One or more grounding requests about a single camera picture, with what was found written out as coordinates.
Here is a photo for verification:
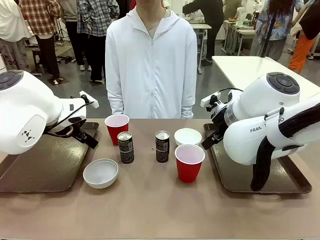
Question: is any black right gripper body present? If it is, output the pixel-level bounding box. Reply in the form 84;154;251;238
209;109;230;141

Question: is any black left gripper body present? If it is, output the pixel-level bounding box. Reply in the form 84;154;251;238
45;116;88;138

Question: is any red plastic cup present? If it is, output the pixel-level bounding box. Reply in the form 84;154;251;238
104;114;130;146
174;144;206;183

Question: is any white bowl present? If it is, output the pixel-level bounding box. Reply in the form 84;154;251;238
82;158;119;190
173;127;203;147

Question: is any black drink can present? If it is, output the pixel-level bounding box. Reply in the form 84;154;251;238
155;130;171;164
117;131;135;165

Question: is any person's right forearm white sleeve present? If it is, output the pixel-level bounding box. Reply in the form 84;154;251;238
106;82;125;116

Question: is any person's left forearm white sleeve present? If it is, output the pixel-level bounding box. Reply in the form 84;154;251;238
180;82;198;120

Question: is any brown plastic tray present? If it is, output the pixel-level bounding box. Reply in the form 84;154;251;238
0;121;100;193
202;122;313;195

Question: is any white table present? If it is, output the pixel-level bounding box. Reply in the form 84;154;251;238
211;55;320;97

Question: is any dark stool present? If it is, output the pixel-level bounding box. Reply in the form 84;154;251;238
31;48;46;75

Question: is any person in white hoodie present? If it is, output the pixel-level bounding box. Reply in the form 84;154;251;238
104;0;198;120

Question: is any bystander in grey top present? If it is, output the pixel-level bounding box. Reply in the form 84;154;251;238
59;0;87;72

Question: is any grey desk with clutter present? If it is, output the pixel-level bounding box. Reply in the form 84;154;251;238
221;19;258;56

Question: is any grey background desk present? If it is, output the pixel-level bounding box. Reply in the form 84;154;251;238
189;22;213;75

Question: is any bystander in orange trousers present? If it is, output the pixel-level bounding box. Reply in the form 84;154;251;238
288;0;320;75

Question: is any bystander in blue plaid shirt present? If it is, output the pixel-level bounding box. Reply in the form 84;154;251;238
76;0;120;85

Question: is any bystander in black clothes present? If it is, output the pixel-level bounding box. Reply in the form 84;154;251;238
181;0;225;67

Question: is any bystander in blue patterned shirt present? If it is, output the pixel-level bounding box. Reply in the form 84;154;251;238
249;0;305;62

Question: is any bystander in red plaid shirt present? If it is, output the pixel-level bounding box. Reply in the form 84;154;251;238
18;0;62;85

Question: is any bystander in white shirt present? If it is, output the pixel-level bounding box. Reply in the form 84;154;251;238
0;0;32;71

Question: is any black left camera cable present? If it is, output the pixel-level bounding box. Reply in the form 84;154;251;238
56;101;95;127

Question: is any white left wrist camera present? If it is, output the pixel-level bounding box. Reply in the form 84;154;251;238
79;91;100;109

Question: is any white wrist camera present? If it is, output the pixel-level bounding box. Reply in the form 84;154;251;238
200;91;222;107
79;91;100;109

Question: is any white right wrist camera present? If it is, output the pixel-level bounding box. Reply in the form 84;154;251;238
200;91;222;107

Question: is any thin black right camera cable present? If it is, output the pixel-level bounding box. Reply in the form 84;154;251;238
216;87;244;95

